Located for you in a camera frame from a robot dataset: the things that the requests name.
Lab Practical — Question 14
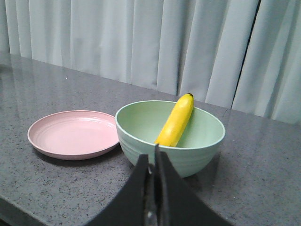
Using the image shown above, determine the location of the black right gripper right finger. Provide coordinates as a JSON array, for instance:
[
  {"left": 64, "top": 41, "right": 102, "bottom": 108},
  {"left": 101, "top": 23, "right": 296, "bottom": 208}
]
[{"left": 155, "top": 145, "right": 231, "bottom": 226}]

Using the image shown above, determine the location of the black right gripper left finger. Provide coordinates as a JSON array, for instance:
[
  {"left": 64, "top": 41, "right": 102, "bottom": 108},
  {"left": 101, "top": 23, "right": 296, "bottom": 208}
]
[{"left": 87, "top": 154, "right": 149, "bottom": 226}]

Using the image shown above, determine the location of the yellow banana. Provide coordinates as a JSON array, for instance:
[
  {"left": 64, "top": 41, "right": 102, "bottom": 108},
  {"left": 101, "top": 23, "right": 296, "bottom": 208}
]
[{"left": 155, "top": 93, "right": 194, "bottom": 147}]

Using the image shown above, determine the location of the green bowl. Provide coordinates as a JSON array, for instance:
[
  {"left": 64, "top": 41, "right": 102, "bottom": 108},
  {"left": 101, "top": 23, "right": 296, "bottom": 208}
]
[{"left": 115, "top": 100, "right": 226, "bottom": 178}]

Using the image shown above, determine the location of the pink plate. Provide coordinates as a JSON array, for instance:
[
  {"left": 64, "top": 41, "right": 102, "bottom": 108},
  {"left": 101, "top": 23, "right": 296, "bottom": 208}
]
[{"left": 27, "top": 110, "right": 119, "bottom": 161}]

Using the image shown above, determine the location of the white curtain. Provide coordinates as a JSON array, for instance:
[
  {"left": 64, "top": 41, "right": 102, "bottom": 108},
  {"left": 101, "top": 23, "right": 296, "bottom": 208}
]
[{"left": 0, "top": 0, "right": 301, "bottom": 125}]

